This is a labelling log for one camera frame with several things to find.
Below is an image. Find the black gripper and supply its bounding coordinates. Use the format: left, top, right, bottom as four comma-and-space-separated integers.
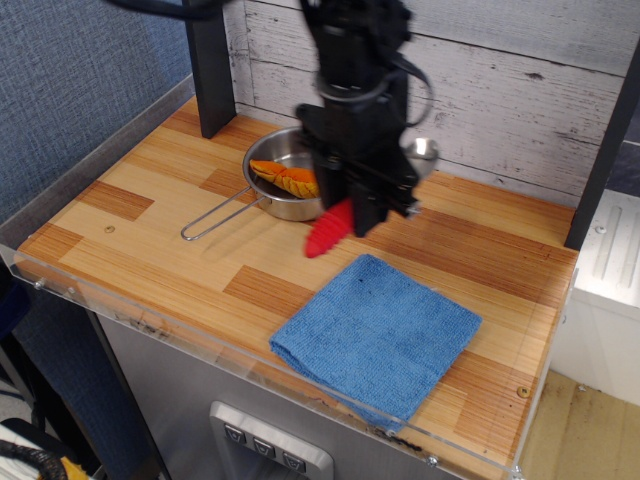
296, 70, 419, 238

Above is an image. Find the yellow object bottom left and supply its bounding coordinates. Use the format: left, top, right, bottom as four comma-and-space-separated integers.
60, 457, 91, 480

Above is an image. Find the stainless steel cabinet front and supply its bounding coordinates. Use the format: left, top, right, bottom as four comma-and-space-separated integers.
98, 316, 450, 479

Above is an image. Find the clear acrylic edge guard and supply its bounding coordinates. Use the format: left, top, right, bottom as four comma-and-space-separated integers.
0, 242, 581, 480

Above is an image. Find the blue folded cloth napkin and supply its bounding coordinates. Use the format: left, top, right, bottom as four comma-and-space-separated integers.
269, 255, 482, 434

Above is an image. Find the silver button control panel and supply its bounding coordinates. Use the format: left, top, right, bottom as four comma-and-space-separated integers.
209, 401, 334, 479

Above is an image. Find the dark grey left post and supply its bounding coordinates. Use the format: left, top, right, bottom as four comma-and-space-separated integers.
185, 6, 236, 139

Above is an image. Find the white appliance at right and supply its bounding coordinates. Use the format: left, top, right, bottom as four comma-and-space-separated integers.
550, 190, 639, 405

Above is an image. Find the small steel saucepan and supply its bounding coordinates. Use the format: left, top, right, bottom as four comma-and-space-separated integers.
181, 127, 323, 241

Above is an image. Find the dark grey post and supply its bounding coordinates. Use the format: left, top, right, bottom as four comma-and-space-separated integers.
564, 51, 639, 250
185, 6, 236, 139

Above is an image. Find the red handled metal spoon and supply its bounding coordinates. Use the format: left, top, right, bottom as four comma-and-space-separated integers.
304, 138, 440, 258

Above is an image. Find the dark grey right post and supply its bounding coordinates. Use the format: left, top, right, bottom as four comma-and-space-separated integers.
564, 51, 639, 250

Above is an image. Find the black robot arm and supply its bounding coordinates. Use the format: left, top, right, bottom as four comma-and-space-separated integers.
296, 1, 425, 237

